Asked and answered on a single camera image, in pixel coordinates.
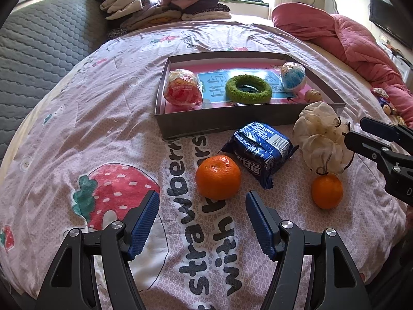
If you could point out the beige bed sheet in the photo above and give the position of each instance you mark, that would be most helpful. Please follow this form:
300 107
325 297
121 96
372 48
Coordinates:
342 71

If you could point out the red toy egg packet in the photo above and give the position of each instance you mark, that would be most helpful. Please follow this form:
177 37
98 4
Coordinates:
183 88

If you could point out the black television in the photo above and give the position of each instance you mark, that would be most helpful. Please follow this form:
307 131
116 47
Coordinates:
392 22

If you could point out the cream mesh scrunchie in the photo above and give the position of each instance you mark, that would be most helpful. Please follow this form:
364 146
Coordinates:
319 132

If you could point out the green windowsill mat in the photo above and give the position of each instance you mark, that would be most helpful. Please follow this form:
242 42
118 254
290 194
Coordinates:
255 3

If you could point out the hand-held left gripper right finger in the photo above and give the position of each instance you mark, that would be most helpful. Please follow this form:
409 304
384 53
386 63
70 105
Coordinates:
261 226

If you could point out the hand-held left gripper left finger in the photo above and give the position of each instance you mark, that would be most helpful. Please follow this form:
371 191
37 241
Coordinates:
143 229

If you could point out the pile of folded clothes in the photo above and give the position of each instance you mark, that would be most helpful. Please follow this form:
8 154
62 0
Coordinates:
167 5

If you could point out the blue toy egg packet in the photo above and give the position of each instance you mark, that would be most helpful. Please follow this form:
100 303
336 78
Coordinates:
293 76

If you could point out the blue cookie packet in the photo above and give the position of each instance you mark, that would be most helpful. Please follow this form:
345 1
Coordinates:
258 151

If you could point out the white curved chair back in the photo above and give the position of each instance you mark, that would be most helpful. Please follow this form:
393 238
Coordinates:
326 3

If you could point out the grey quilted headboard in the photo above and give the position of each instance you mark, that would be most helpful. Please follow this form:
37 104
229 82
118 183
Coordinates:
42 48

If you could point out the small doll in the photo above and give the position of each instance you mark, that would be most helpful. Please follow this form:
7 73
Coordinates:
385 103

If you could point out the shallow grey cardboard box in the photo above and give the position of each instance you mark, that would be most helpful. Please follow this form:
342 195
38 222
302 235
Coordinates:
200 122

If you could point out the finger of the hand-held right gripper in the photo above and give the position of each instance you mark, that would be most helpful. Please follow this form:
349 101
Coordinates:
380 129
361 142

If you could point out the walnut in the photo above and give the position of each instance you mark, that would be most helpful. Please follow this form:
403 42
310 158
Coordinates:
313 96

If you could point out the pink book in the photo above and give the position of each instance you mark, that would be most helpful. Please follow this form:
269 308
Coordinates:
213 92

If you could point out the white drawer cabinet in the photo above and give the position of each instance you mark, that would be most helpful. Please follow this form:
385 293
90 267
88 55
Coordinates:
401 64

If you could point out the pink quilt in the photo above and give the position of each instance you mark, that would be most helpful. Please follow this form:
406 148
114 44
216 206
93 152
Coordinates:
342 35

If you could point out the orange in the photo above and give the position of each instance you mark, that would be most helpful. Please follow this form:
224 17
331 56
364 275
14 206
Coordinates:
326 191
217 177

